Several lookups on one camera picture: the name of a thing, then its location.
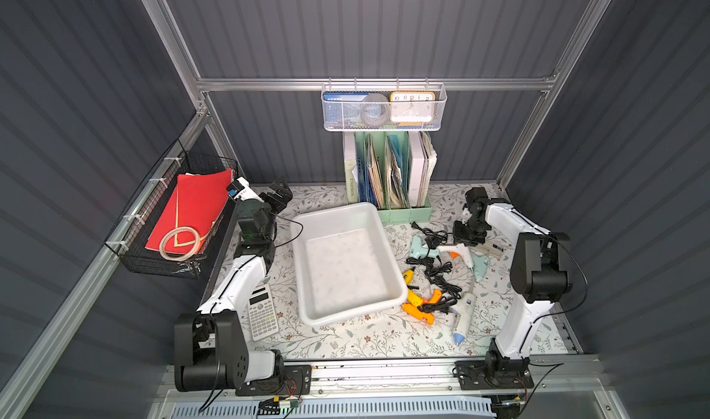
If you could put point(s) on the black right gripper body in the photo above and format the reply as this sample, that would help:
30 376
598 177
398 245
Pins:
471 232

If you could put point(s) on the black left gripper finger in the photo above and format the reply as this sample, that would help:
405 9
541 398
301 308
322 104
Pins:
269 197
280 196

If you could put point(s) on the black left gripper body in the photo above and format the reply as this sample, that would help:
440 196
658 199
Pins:
275 200

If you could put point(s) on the white orange-trigger glue gun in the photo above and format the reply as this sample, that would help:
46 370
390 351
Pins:
458 250

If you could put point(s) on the mint green glue gun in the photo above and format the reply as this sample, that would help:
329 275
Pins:
420 250

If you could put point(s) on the yellow glue gun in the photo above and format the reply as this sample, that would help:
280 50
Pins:
410 287

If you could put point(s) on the orange glue gun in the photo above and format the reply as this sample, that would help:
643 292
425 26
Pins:
422 309

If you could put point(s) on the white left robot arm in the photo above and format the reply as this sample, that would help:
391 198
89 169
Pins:
211 351

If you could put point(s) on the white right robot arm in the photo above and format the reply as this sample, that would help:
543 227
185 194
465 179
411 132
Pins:
540 273

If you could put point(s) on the white blue-tip glue gun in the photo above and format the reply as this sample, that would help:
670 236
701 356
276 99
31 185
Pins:
464 310

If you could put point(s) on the white plastic storage box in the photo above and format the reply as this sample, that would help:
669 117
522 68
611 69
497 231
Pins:
344 265

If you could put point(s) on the blue box in basket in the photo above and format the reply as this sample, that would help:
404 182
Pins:
343 111

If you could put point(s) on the beige black stapler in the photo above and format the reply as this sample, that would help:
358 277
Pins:
490 249

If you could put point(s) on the red folder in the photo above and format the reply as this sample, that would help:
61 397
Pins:
191 213

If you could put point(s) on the white calculator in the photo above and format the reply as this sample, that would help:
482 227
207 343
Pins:
262 315

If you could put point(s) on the green desktop file organizer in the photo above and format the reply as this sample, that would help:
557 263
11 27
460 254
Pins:
377 171

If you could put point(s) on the grey tape roll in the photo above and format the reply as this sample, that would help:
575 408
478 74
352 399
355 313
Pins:
375 110

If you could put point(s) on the yellow white alarm clock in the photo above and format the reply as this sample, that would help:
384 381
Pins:
417 107

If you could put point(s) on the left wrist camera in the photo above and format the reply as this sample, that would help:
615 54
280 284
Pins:
240 190

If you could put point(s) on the white wire mesh basket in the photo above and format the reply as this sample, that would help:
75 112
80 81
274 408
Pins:
387 88

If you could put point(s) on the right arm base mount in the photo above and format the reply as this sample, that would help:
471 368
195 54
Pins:
493 373

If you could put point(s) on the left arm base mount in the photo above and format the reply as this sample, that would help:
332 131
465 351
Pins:
289 381

